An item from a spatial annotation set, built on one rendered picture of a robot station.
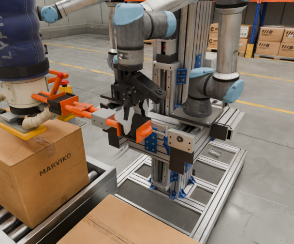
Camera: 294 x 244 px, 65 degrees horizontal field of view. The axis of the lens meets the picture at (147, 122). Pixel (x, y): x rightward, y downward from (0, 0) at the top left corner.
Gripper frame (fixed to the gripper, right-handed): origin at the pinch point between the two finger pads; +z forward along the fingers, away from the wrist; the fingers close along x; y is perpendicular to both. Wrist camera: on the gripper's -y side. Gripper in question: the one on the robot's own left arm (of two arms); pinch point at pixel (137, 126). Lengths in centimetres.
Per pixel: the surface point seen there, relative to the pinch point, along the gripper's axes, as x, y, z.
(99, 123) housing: 3.7, 13.6, 1.5
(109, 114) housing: 0.9, 11.4, -1.3
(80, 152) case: -16, 53, 40
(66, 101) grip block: 2.6, 31.4, -2.0
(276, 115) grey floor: -320, -25, 119
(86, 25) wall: -828, 933, 83
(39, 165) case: 8, 52, 33
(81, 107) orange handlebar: 1.8, 23.8, -1.2
